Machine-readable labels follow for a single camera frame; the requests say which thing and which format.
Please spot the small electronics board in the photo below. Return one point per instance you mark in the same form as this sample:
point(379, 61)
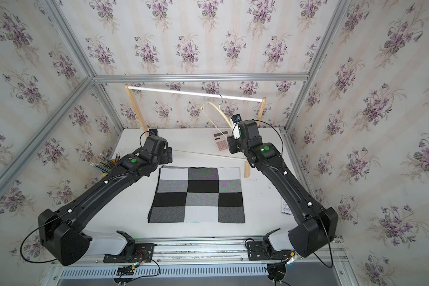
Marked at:
point(127, 270)

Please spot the pink calculator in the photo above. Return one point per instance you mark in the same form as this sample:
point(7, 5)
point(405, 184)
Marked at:
point(220, 140)

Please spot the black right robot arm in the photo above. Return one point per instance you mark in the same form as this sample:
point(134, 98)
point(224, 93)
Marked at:
point(316, 225)

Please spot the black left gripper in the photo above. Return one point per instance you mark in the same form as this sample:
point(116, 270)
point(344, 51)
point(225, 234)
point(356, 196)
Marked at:
point(168, 155)

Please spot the aluminium frame profiles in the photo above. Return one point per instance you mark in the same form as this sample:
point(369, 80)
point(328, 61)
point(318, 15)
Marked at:
point(47, 48)

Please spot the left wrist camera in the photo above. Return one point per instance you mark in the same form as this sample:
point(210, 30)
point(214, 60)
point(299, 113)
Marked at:
point(153, 132)

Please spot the aluminium mounting rail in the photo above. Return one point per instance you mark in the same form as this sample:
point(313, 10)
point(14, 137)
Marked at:
point(212, 250)

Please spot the blue white packaged item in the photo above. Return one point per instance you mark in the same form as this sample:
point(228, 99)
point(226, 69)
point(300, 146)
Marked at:
point(285, 209)

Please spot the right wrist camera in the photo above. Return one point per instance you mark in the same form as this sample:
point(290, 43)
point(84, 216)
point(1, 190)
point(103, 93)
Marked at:
point(235, 118)

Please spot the wooden clothes rack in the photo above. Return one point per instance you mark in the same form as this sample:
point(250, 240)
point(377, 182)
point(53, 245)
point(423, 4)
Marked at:
point(139, 115)

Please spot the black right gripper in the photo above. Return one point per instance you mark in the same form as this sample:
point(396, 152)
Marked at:
point(232, 148)

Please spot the black white checkered scarf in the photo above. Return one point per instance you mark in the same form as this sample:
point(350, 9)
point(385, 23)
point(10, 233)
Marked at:
point(198, 195)

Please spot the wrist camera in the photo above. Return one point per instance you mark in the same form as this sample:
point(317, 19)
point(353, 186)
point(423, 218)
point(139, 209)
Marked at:
point(235, 118)
point(153, 132)

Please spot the colored pencils bundle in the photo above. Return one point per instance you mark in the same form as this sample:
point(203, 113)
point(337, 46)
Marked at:
point(105, 164)

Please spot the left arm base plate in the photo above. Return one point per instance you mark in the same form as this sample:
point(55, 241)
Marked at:
point(140, 252)

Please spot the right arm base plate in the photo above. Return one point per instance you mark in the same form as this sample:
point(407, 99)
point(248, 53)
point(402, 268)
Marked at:
point(268, 250)

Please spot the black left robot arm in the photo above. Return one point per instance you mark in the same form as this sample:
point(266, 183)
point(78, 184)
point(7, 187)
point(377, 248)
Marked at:
point(62, 232)

